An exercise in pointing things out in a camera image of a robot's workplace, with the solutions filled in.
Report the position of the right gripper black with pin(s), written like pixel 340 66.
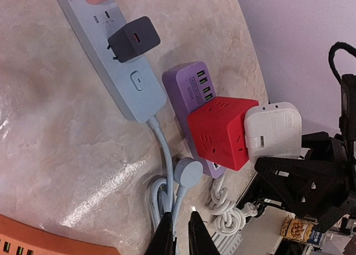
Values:
pixel 320 186

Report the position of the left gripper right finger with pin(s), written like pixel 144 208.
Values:
pixel 200 241

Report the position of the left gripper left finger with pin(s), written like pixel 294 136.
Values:
pixel 163 241

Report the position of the white plug adapter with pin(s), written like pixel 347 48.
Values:
pixel 273 130

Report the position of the red cube socket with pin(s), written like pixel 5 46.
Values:
pixel 217 129

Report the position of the orange power strip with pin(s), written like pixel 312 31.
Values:
pixel 19 238

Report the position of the purple power strip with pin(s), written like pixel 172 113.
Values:
pixel 189 86

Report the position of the light blue power strip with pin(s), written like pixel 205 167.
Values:
pixel 133 85

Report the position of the dark grey charger plug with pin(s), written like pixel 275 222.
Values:
pixel 133 39

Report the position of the snack packet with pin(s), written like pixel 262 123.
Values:
pixel 300 231

